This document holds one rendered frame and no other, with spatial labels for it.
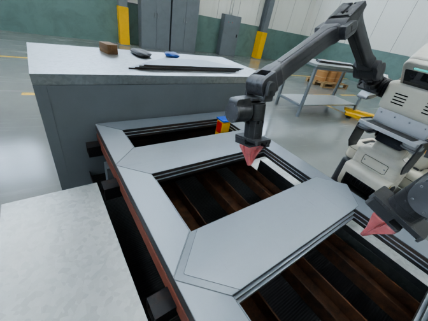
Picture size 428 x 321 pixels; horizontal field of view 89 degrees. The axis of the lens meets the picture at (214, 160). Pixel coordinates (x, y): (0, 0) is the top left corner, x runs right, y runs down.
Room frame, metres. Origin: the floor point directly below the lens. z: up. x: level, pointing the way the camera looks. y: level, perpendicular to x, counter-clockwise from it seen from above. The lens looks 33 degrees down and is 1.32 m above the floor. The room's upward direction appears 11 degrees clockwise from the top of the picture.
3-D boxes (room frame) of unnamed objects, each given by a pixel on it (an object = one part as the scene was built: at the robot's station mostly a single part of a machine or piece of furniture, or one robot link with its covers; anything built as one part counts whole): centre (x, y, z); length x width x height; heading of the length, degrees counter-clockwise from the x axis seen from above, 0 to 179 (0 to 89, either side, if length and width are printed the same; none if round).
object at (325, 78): (8.24, -3.32, 0.38); 1.20 x 0.80 x 0.77; 119
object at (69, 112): (1.18, 0.22, 0.51); 1.30 x 0.04 x 1.01; 131
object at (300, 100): (4.89, -1.97, 0.49); 1.80 x 0.70 x 0.99; 122
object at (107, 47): (1.34, 0.72, 1.08); 0.10 x 0.06 x 0.05; 55
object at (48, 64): (1.39, 0.40, 1.03); 1.30 x 0.60 x 0.04; 131
